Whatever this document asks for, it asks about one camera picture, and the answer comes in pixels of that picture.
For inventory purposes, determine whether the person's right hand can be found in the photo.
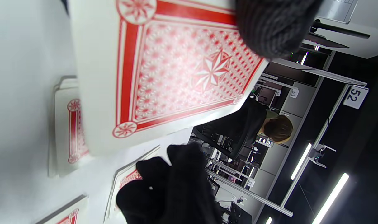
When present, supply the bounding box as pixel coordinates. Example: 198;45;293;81
116;143;223;224

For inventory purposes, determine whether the person's left hand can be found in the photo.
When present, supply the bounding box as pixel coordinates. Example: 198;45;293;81
61;0;323;59

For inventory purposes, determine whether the card pile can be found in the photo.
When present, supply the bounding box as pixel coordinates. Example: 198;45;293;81
48;76;93;178
103;145;161;224

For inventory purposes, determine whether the stack of red-backed cards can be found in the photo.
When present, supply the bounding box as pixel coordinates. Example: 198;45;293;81
68;0;269;156

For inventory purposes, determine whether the red-backed playing card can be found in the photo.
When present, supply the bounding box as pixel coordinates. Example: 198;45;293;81
35;194;89;224

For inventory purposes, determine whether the silver aluminium frame beam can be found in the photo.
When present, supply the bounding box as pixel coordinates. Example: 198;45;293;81
205;168;294;217

